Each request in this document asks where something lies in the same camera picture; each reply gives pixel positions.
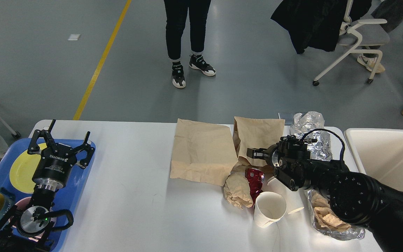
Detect crumpled aluminium foil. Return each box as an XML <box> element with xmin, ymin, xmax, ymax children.
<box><xmin>290</xmin><ymin>111</ymin><xmax>333</xmax><ymax>161</ymax></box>

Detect black jacket on chair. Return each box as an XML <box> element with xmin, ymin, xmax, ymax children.
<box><xmin>270</xmin><ymin>0</ymin><xmax>373</xmax><ymax>55</ymax></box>

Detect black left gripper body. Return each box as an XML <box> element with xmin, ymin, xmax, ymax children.
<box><xmin>32</xmin><ymin>145</ymin><xmax>77</xmax><ymax>189</ymax></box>

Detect white office chair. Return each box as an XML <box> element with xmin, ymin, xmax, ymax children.
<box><xmin>312</xmin><ymin>0</ymin><xmax>390</xmax><ymax>86</ymax></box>

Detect lying white paper cup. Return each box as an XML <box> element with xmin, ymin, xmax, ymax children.
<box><xmin>267</xmin><ymin>176</ymin><xmax>304</xmax><ymax>214</ymax></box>

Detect yellow plastic plate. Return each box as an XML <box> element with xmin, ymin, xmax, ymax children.
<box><xmin>7</xmin><ymin>139</ymin><xmax>41</xmax><ymax>194</ymax></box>

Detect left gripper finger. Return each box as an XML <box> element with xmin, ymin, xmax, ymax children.
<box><xmin>27</xmin><ymin>119</ymin><xmax>56</xmax><ymax>155</ymax></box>
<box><xmin>70</xmin><ymin>131</ymin><xmax>95</xmax><ymax>169</ymax></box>

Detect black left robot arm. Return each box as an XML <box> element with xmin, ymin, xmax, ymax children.
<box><xmin>0</xmin><ymin>121</ymin><xmax>96</xmax><ymax>252</ymax></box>

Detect foil bag with paper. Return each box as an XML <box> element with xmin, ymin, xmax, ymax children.
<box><xmin>304</xmin><ymin>190</ymin><xmax>365</xmax><ymax>241</ymax></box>

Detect crumpled brown paper ball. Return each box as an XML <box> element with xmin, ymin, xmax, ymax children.
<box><xmin>223</xmin><ymin>173</ymin><xmax>253</xmax><ymax>209</ymax></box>

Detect standing person legs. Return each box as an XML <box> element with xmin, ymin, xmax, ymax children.
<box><xmin>164</xmin><ymin>0</ymin><xmax>217</xmax><ymax>89</ymax></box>

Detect upright white paper cup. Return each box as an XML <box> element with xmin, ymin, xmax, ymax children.
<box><xmin>253</xmin><ymin>191</ymin><xmax>287</xmax><ymax>228</ymax></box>

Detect brown paper bag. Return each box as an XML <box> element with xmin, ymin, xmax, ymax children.
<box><xmin>170</xmin><ymin>119</ymin><xmax>237</xmax><ymax>186</ymax></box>
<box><xmin>232</xmin><ymin>117</ymin><xmax>285</xmax><ymax>173</ymax></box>

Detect pink ribbed mug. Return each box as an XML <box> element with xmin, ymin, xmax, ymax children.
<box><xmin>13</xmin><ymin>197</ymin><xmax>57</xmax><ymax>241</ymax></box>

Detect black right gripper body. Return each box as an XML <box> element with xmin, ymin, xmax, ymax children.
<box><xmin>263</xmin><ymin>143</ymin><xmax>280</xmax><ymax>167</ymax></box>

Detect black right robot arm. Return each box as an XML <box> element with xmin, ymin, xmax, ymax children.
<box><xmin>247</xmin><ymin>133</ymin><xmax>403</xmax><ymax>252</ymax></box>

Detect crushed red can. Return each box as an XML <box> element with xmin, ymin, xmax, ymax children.
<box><xmin>245</xmin><ymin>168</ymin><xmax>264</xmax><ymax>203</ymax></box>

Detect white plastic bin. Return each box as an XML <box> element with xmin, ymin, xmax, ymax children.
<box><xmin>345</xmin><ymin>128</ymin><xmax>403</xmax><ymax>191</ymax></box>

